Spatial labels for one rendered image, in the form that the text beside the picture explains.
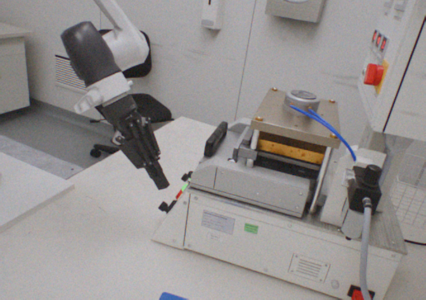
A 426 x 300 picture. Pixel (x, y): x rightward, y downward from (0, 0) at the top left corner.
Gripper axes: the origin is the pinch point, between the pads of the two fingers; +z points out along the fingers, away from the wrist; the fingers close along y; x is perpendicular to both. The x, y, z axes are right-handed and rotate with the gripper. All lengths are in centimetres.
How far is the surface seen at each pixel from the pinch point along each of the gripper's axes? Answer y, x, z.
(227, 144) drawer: 16.2, -11.7, 2.7
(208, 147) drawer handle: 6.9, -12.6, -0.9
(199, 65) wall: 157, 72, -15
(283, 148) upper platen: 7.2, -29.9, 4.5
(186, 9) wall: 160, 64, -51
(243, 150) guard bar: 2.6, -23.6, 0.6
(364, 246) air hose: -13.3, -45.0, 15.1
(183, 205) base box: -3.9, -6.6, 7.3
